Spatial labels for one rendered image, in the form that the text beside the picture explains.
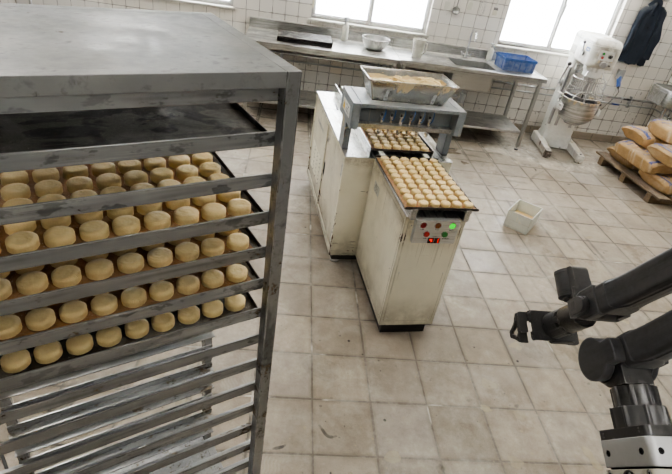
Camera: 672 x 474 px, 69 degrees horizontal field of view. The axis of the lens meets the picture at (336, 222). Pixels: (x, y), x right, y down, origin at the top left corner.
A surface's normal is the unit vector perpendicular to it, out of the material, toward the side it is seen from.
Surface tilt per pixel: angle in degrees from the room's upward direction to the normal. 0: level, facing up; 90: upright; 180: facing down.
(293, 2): 90
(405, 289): 90
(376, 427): 0
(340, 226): 90
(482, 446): 0
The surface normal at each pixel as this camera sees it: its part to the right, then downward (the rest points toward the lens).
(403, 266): 0.17, 0.54
